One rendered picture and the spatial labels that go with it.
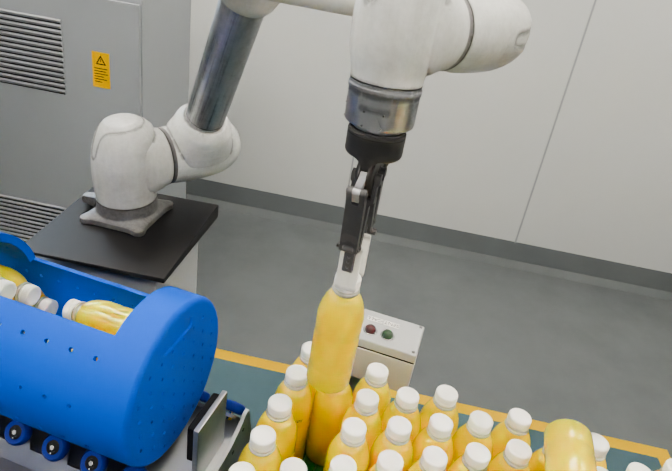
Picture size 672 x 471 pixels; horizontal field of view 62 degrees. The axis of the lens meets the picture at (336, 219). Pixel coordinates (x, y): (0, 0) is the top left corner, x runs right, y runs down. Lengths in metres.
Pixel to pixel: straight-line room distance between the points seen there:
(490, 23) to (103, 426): 0.76
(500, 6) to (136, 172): 1.00
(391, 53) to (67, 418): 0.69
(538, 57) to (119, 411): 3.06
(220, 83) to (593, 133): 2.72
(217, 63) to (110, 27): 1.21
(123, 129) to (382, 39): 0.94
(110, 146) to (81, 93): 1.19
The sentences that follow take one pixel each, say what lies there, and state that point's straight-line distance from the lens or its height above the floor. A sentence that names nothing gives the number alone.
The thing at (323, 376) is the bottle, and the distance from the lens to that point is 0.90.
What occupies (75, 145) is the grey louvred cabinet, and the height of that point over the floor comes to 0.79.
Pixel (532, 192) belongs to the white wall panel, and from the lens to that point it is 3.77.
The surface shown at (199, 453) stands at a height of 1.00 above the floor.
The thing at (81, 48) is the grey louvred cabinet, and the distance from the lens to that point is 2.60.
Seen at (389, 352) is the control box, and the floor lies 1.09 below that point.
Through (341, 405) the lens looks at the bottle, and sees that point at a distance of 1.04.
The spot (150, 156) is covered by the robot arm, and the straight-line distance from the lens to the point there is 1.49.
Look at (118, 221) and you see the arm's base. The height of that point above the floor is 1.05.
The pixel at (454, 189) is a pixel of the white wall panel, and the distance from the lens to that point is 3.72.
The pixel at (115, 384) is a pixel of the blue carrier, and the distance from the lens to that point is 0.89.
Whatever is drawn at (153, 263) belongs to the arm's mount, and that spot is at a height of 1.02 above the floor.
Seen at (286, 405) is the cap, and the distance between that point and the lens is 0.95.
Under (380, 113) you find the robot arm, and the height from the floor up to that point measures 1.61.
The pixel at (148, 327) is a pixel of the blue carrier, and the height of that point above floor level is 1.23.
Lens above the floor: 1.79
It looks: 27 degrees down
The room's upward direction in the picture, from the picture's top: 9 degrees clockwise
